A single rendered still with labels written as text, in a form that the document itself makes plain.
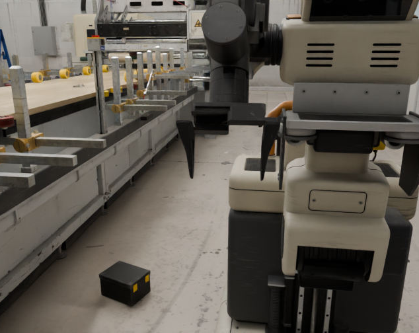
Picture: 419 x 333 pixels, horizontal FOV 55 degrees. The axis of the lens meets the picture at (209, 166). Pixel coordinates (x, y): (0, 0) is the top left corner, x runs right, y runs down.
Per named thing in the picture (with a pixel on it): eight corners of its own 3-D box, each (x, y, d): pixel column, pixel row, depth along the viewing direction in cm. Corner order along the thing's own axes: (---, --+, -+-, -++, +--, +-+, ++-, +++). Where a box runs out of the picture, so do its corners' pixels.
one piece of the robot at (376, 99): (274, 174, 94) (279, 79, 87) (399, 179, 90) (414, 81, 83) (275, 198, 78) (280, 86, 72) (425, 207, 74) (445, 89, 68)
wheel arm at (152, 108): (167, 111, 252) (167, 104, 251) (166, 112, 249) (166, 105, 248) (101, 110, 258) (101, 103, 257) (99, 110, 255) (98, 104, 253)
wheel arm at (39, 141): (106, 148, 157) (106, 137, 156) (103, 150, 154) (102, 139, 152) (4, 145, 163) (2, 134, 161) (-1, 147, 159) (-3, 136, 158)
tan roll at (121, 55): (209, 62, 520) (209, 52, 516) (208, 63, 508) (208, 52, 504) (104, 61, 539) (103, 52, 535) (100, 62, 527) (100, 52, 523)
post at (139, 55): (145, 117, 303) (143, 51, 289) (144, 118, 300) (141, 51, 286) (141, 117, 304) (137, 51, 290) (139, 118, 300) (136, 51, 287)
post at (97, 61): (108, 132, 230) (102, 51, 217) (104, 134, 225) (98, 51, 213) (100, 132, 231) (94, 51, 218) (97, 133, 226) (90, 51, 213)
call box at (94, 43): (105, 52, 219) (104, 37, 216) (100, 52, 212) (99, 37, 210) (93, 52, 219) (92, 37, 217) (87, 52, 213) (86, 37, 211)
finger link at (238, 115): (281, 175, 52) (281, 107, 54) (225, 174, 52) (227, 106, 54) (275, 184, 58) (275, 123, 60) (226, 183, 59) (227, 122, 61)
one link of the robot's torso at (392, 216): (289, 261, 119) (294, 184, 112) (388, 269, 115) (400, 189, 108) (293, 320, 94) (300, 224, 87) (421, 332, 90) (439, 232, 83)
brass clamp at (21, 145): (46, 145, 164) (44, 132, 162) (27, 152, 151) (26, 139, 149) (32, 144, 165) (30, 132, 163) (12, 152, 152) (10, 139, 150)
